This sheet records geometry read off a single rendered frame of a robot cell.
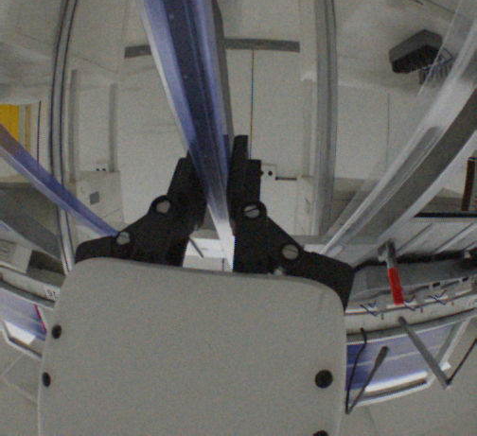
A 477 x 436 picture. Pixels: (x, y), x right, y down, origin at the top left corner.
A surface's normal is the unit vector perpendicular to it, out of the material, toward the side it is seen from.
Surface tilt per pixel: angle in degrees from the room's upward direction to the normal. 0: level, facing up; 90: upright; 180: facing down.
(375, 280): 135
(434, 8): 90
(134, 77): 90
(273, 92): 90
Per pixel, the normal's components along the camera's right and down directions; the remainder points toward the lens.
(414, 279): -0.03, -0.53
